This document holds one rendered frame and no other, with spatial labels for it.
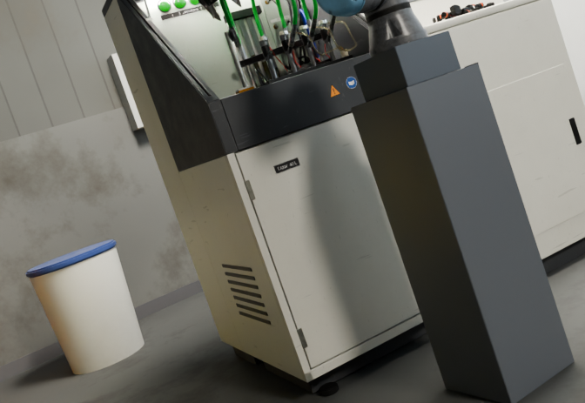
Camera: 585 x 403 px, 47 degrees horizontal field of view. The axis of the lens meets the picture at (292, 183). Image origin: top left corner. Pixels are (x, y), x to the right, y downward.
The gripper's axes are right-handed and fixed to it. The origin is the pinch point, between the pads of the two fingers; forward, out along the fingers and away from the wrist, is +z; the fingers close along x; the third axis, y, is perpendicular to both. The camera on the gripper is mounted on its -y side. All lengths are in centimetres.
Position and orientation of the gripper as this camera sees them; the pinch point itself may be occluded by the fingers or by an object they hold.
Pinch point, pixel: (228, 10)
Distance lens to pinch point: 222.7
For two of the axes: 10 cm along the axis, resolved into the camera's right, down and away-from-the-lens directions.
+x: 8.3, -5.1, -2.3
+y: 2.3, 6.9, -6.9
